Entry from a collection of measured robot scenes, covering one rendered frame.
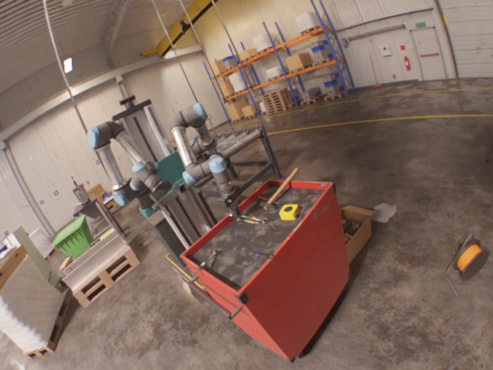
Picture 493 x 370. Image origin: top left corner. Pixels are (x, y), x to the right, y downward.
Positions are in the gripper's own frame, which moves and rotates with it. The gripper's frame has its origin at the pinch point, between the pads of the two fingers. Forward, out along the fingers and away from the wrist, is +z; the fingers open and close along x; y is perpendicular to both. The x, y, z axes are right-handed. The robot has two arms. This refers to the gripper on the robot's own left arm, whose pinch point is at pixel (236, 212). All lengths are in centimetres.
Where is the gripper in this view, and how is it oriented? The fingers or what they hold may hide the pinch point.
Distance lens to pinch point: 117.4
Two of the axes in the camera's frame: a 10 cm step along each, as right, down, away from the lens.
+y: 7.9, 0.8, -6.1
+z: 2.9, 8.3, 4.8
